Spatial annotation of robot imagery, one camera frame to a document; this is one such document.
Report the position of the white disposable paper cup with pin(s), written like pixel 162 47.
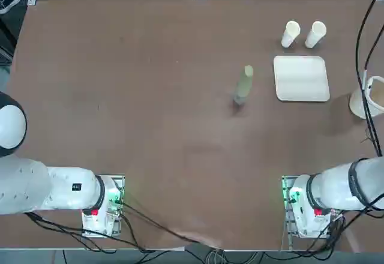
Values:
pixel 315 34
pixel 290 34

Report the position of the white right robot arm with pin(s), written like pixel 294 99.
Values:
pixel 330 192

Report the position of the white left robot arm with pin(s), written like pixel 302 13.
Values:
pixel 60 192

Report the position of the white square mat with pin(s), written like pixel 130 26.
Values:
pixel 300 79

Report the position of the green plastic bottle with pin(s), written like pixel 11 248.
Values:
pixel 243 85

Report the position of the white plastic bin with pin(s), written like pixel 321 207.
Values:
pixel 358 102

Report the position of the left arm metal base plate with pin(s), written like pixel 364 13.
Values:
pixel 118 186

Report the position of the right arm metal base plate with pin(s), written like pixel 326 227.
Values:
pixel 286 204

